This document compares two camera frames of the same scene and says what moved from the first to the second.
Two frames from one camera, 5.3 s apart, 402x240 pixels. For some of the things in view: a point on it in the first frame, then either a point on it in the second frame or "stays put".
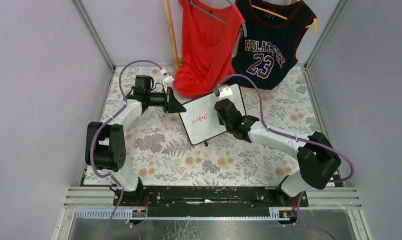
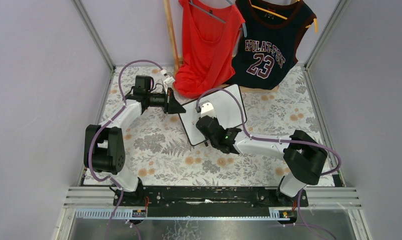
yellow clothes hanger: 281,16 stays put
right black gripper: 222,106 to 205,123
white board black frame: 200,119 stays put
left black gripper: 168,101 stays put
